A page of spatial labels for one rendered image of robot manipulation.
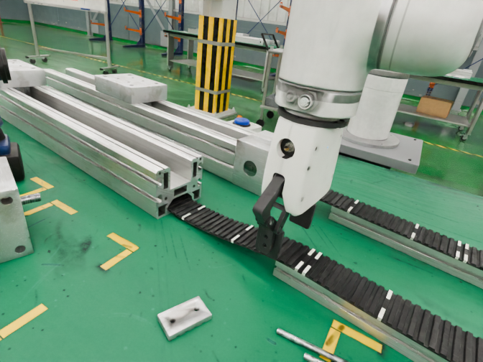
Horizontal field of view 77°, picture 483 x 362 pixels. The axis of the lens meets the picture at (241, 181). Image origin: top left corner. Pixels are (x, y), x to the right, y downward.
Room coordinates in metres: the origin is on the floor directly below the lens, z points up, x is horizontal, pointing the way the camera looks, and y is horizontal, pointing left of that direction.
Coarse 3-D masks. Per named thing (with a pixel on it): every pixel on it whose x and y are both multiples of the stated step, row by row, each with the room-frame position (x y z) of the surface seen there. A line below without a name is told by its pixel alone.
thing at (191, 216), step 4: (200, 208) 0.42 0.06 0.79; (204, 208) 0.43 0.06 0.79; (208, 208) 0.43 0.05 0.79; (192, 212) 0.41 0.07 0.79; (196, 212) 0.41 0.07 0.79; (200, 212) 0.41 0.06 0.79; (204, 212) 0.42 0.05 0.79; (184, 216) 0.40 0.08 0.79; (188, 216) 0.40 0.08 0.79; (192, 216) 0.40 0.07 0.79; (196, 216) 0.40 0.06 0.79; (200, 216) 0.40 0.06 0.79; (184, 220) 0.39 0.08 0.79; (188, 220) 0.39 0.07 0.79; (192, 220) 0.39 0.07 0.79
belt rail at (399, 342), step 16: (288, 272) 0.29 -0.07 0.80; (304, 288) 0.28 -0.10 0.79; (320, 288) 0.27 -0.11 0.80; (336, 304) 0.26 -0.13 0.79; (352, 320) 0.24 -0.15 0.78; (368, 320) 0.24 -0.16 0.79; (384, 336) 0.22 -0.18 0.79; (400, 336) 0.22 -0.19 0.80; (400, 352) 0.21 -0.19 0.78; (416, 352) 0.21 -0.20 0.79; (432, 352) 0.20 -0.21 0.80
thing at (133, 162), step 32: (0, 96) 0.72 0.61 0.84; (32, 96) 0.78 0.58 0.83; (64, 96) 0.71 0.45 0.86; (32, 128) 0.62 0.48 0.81; (64, 128) 0.54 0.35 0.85; (96, 128) 0.61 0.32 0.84; (128, 128) 0.56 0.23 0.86; (96, 160) 0.48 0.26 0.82; (128, 160) 0.43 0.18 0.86; (160, 160) 0.49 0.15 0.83; (192, 160) 0.45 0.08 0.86; (128, 192) 0.43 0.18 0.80; (160, 192) 0.40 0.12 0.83; (192, 192) 0.45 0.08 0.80
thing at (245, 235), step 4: (248, 228) 0.37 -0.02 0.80; (252, 228) 0.37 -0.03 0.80; (256, 228) 0.37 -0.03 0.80; (244, 232) 0.36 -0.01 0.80; (248, 232) 0.36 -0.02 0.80; (252, 232) 0.36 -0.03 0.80; (256, 232) 0.36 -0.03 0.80; (236, 236) 0.35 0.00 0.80; (240, 236) 0.35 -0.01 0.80; (244, 236) 0.35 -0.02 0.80; (248, 236) 0.35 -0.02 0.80; (232, 240) 0.34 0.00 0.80; (236, 240) 0.34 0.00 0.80; (240, 240) 0.34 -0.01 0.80; (244, 240) 0.34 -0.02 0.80; (236, 244) 0.33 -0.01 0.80; (240, 244) 0.33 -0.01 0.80
